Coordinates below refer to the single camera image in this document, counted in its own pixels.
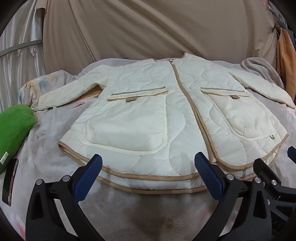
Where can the green pillow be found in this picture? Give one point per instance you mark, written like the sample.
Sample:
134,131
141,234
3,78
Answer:
13,129

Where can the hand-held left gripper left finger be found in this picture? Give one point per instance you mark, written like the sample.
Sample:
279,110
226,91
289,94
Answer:
89,179

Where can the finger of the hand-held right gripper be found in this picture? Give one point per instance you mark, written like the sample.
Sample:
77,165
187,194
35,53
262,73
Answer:
266,169
292,154

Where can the silver pleated curtain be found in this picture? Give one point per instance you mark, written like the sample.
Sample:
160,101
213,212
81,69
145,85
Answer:
13,76

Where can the dark smartphone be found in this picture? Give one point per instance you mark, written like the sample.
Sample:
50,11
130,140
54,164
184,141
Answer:
9,183

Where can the cream quilted jacket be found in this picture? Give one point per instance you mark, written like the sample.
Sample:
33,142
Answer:
143,111

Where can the orange hanging cloth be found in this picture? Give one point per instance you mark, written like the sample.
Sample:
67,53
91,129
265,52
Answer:
286,58

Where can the grey fleece cloth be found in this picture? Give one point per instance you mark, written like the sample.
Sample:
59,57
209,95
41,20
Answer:
261,67

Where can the metal rail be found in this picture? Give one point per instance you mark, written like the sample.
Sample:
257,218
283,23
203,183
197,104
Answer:
23,45

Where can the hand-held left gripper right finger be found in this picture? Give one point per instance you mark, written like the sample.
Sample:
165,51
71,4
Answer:
208,177

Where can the grey floral blanket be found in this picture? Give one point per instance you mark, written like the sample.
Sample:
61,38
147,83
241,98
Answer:
53,129

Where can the beige backdrop cloth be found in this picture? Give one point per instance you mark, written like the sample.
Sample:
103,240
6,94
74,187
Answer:
150,27

